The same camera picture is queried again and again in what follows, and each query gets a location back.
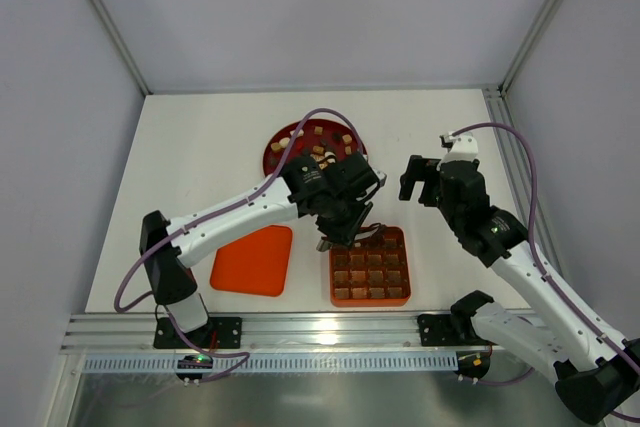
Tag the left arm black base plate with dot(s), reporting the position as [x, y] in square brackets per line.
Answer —
[217, 333]

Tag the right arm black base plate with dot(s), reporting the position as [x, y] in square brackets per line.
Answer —
[447, 330]

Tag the aluminium front rail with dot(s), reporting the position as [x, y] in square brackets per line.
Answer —
[111, 332]

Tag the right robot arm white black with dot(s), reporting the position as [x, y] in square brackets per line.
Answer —
[593, 367]

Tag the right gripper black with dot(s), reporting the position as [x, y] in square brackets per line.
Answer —
[428, 183]

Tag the round dark red tray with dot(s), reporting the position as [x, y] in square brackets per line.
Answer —
[321, 147]

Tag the slotted cable duct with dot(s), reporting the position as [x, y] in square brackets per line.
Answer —
[267, 363]

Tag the metal tweezers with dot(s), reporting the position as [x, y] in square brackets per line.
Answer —
[365, 233]

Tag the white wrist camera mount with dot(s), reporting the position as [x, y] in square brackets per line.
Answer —
[461, 147]

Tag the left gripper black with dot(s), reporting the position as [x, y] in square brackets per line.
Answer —
[347, 229]

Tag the orange chocolate box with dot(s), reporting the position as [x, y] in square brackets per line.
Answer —
[372, 274]

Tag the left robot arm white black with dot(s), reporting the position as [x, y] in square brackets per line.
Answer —
[337, 195]

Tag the orange box lid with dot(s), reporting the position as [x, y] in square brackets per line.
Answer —
[256, 264]

